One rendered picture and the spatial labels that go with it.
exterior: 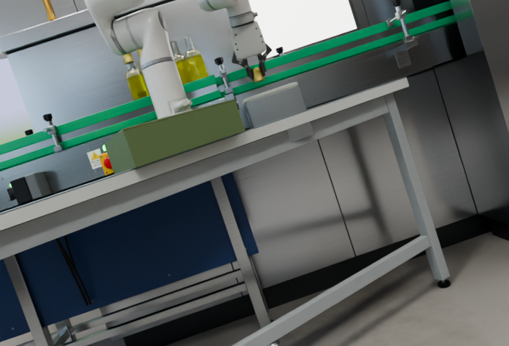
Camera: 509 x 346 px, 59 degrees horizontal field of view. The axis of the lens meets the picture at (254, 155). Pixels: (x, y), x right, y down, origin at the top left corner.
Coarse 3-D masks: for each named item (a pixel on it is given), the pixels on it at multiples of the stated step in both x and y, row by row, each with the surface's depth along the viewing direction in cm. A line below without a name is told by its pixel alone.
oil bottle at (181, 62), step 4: (176, 56) 163; (180, 56) 162; (184, 56) 163; (176, 60) 162; (180, 60) 162; (184, 60) 162; (176, 64) 162; (180, 64) 162; (184, 64) 163; (180, 68) 163; (184, 68) 163; (188, 68) 163; (180, 72) 163; (184, 72) 163; (188, 72) 163; (180, 76) 163; (184, 76) 163; (188, 76) 163; (184, 80) 163; (188, 80) 163; (192, 80) 163
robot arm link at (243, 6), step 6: (198, 0) 131; (204, 0) 130; (240, 0) 133; (246, 0) 135; (204, 6) 132; (210, 6) 130; (234, 6) 134; (240, 6) 134; (246, 6) 135; (228, 12) 136; (234, 12) 135; (240, 12) 135; (246, 12) 135
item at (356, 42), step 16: (416, 16) 165; (432, 16) 165; (448, 16) 166; (368, 32) 164; (384, 32) 165; (400, 32) 165; (416, 32) 165; (304, 48) 163; (320, 48) 163; (336, 48) 164; (352, 48) 164; (368, 48) 164; (256, 64) 162; (272, 64) 163; (288, 64) 163; (304, 64) 163; (320, 64) 164; (240, 80) 163; (272, 80) 163; (224, 96) 162
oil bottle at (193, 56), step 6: (192, 48) 164; (186, 54) 163; (192, 54) 163; (198, 54) 163; (192, 60) 163; (198, 60) 163; (192, 66) 163; (198, 66) 163; (204, 66) 163; (192, 72) 163; (198, 72) 163; (204, 72) 163; (198, 78) 163
